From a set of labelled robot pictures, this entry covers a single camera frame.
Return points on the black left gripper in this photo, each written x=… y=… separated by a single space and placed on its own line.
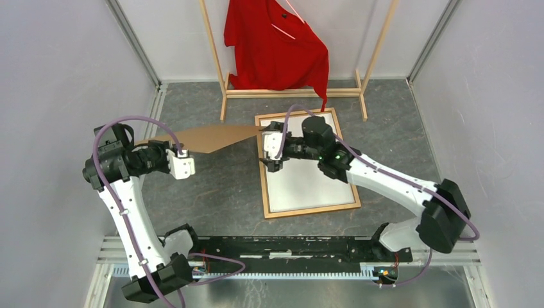
x=161 y=145

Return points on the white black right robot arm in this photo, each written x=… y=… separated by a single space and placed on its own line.
x=440 y=210

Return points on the pink clothes hanger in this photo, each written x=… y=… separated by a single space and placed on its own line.
x=284 y=18

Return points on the light wooden clothes rack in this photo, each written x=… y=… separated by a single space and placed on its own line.
x=354 y=92

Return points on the brown wooden picture frame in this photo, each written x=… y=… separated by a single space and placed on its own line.
x=310 y=210

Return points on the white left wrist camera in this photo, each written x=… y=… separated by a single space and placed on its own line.
x=181 y=165

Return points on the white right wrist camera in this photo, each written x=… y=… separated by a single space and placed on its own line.
x=272 y=145

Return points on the grey slotted cable duct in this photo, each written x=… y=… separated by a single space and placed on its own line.
x=364 y=273

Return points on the plant photo print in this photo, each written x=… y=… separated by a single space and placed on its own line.
x=306 y=187

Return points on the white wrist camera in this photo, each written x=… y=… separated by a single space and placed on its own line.
x=181 y=165
x=272 y=145

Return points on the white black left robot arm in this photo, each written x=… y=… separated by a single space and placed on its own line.
x=158 y=265

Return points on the brown fibreboard backing board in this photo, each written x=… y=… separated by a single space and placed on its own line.
x=210 y=138

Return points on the red t-shirt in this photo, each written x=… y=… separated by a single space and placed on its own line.
x=267 y=59

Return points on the aluminium rail frame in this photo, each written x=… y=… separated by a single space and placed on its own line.
x=159 y=265

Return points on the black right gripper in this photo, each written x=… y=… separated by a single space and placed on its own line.
x=273 y=165

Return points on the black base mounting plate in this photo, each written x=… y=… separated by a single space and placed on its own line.
x=300 y=254

